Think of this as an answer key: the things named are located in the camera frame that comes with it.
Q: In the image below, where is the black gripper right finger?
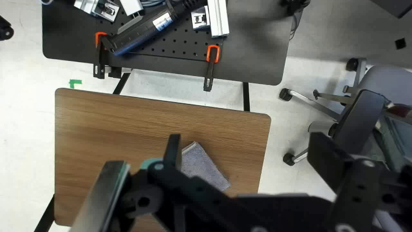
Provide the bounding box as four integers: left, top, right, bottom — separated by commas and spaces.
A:
306, 131, 412, 232

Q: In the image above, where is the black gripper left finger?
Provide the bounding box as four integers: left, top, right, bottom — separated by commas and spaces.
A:
69, 160, 132, 232

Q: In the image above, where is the grey towel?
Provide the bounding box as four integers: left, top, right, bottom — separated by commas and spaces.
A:
178, 140, 231, 193

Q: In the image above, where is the grey office chair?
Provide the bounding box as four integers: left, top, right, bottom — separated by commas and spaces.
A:
278, 57, 412, 173

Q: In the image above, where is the orange black bar clamp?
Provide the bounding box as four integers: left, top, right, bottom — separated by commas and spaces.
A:
202, 44, 222, 93
92, 30, 113, 81

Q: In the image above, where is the black handheld power tool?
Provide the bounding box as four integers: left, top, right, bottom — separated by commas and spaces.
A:
105, 0, 209, 58

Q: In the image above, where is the black perforated board table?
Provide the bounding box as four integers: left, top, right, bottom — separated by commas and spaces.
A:
41, 0, 289, 86

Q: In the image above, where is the white power adapter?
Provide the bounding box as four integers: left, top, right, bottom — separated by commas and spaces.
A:
118, 0, 144, 17

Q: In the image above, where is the black caster wheel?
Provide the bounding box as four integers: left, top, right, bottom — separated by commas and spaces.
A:
0, 15, 15, 42

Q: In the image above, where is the silver aluminium extrusion bar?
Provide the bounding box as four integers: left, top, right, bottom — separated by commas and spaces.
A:
205, 0, 231, 39

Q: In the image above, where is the silver black metal bracket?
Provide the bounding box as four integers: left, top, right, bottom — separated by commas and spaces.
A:
73, 0, 120, 23

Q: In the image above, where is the grey cable bundle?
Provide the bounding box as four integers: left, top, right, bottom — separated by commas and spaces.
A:
140, 0, 167, 10

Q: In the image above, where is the small metal bracket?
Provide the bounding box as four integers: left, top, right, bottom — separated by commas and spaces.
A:
190, 10, 211, 31

